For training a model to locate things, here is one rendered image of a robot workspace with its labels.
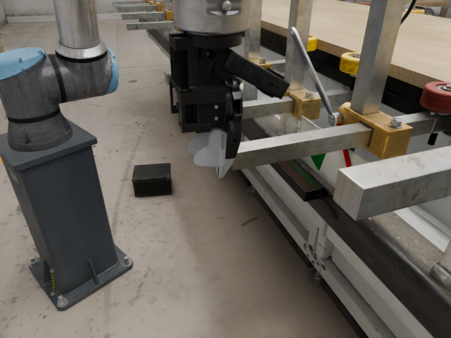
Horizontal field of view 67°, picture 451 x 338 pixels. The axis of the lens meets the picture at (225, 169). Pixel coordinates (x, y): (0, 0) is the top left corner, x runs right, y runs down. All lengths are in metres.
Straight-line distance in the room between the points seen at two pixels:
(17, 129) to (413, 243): 1.07
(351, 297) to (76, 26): 1.17
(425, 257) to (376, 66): 0.31
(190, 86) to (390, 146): 0.34
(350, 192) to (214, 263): 1.26
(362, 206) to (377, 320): 0.97
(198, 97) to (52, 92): 0.78
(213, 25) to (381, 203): 0.25
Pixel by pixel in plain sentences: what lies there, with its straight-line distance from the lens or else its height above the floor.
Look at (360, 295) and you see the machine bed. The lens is 1.27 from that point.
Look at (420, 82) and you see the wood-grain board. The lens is 0.83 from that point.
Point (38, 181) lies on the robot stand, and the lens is 1.20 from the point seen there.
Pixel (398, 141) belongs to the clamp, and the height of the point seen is 0.85.
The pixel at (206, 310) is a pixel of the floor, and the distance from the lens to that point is 1.37.
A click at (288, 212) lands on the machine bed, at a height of 0.17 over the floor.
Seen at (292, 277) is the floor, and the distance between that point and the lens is 1.48.
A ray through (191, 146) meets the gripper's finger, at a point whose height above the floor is 0.86.
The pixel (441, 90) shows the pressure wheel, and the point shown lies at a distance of 0.71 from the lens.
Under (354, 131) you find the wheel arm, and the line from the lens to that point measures 0.60.
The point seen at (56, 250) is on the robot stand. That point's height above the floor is 0.24.
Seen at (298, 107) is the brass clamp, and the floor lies 0.82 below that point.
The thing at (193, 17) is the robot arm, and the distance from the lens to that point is 0.41.
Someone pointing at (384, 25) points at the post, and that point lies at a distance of 0.61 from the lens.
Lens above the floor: 1.10
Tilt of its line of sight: 31 degrees down
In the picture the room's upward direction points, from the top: straight up
